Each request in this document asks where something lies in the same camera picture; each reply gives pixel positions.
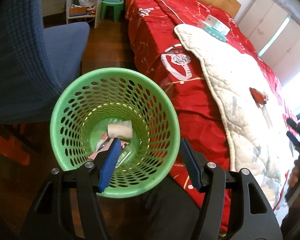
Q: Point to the teal tissue box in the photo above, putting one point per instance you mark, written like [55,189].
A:
[211,31]

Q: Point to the orange snack wrapper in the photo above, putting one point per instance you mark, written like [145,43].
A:
[260,98]

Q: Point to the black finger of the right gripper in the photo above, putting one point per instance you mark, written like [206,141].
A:
[290,135]

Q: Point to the blue office chair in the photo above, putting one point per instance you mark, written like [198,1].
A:
[36,63]

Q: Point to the white quilted blanket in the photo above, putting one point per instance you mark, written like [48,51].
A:
[256,134]

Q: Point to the white wardrobe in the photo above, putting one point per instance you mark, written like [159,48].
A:
[275,37]

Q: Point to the red patterned bedspread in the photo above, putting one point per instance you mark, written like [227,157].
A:
[160,55]

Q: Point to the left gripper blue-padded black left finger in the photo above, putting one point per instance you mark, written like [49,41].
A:
[50,217]

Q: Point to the white shelf desk unit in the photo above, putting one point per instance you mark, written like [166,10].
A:
[83,10]

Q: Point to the clear plastic bag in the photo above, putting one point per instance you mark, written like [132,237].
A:
[122,154]

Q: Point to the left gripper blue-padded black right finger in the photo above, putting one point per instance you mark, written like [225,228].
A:
[251,216]

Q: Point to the white tissue pack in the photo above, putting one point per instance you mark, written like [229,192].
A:
[217,25]

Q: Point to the window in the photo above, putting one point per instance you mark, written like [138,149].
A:
[292,94]

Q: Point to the person's right hand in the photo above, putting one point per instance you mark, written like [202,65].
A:
[292,181]

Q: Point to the pink snack wrapper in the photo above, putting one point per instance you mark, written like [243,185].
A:
[102,145]

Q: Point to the white paper cup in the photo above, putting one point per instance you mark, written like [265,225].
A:
[121,130]

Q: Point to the green plastic waste basket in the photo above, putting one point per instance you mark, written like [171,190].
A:
[105,96]

